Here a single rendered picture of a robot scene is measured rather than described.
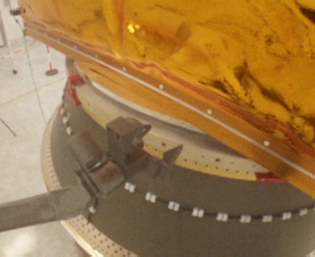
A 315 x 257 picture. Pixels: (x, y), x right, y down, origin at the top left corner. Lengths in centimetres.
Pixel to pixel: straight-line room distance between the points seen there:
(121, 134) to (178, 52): 24
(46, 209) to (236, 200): 55
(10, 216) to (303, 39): 59
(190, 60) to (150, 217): 54
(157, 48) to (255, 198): 54
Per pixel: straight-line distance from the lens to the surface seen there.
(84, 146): 42
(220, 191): 72
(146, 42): 56
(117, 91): 72
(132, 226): 85
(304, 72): 39
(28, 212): 46
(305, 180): 54
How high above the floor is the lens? 212
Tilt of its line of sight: 39 degrees down
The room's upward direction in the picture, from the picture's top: 5 degrees clockwise
